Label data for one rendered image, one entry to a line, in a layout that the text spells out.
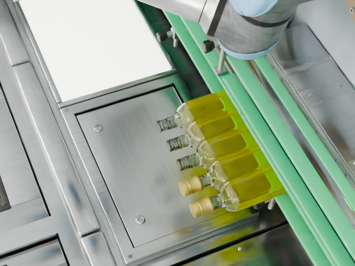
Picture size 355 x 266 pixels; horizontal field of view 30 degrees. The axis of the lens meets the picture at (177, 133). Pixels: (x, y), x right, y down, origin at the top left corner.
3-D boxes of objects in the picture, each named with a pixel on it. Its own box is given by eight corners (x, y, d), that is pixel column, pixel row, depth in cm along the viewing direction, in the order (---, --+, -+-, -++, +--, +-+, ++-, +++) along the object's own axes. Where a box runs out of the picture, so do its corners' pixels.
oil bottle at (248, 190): (296, 166, 154) (213, 196, 148) (301, 152, 149) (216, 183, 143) (308, 186, 151) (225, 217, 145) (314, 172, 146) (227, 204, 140)
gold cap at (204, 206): (215, 206, 141) (196, 213, 140) (213, 215, 144) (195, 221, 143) (207, 193, 143) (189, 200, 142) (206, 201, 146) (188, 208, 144)
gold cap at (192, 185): (195, 179, 148) (177, 185, 147) (197, 172, 145) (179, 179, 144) (201, 192, 147) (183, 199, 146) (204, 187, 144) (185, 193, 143)
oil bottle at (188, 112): (250, 93, 166) (171, 119, 159) (253, 78, 161) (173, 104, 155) (260, 110, 163) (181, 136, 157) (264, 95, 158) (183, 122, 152)
